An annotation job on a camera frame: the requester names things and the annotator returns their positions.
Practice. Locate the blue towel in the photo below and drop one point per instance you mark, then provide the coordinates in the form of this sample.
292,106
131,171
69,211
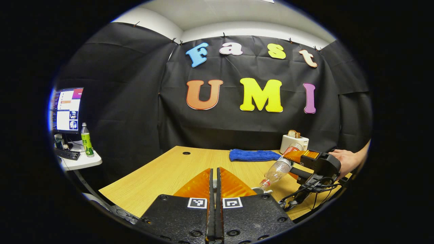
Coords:
252,155

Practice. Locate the white side table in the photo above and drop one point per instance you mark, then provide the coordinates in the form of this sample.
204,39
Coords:
84,162

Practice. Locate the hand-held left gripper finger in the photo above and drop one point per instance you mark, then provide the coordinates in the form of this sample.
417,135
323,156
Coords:
219,210
212,210

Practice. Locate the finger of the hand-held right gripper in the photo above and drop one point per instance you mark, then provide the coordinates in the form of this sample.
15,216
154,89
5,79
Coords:
298,156
301,174

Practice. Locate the black keyboard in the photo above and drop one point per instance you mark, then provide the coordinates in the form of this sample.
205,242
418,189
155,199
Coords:
67,154

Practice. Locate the computer monitor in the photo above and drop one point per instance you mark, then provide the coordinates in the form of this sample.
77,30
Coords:
67,110

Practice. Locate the green drink bottle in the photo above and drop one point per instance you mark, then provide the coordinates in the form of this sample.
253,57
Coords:
87,142

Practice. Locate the black backdrop cloth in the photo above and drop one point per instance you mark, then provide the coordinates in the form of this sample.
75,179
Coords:
237,128

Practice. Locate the clear plastic water bottle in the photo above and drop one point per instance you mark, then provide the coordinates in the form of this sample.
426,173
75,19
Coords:
279,168

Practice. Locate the white toaster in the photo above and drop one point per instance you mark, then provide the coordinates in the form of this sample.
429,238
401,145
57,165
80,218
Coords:
291,141

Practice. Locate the toast slices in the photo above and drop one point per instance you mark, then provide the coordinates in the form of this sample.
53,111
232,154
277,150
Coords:
293,134

